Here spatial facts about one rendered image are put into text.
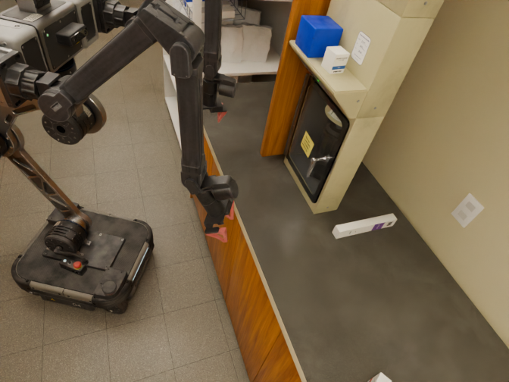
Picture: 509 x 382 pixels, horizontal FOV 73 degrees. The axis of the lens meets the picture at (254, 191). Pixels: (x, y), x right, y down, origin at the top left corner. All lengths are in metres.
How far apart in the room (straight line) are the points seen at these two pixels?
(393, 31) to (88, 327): 1.96
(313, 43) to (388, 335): 0.94
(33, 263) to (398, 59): 1.93
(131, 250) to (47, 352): 0.63
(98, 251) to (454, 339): 1.71
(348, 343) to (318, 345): 0.10
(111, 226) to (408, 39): 1.79
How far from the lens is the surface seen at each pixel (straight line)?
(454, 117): 1.43
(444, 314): 1.41
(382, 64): 1.05
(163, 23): 0.75
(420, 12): 1.04
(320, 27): 1.13
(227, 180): 0.98
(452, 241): 1.51
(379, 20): 1.06
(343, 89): 1.03
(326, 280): 1.26
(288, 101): 1.45
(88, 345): 2.15
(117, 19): 1.40
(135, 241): 2.12
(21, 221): 2.70
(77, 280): 2.05
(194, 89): 0.81
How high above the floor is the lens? 1.97
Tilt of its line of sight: 46 degrees down
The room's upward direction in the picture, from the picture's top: 13 degrees clockwise
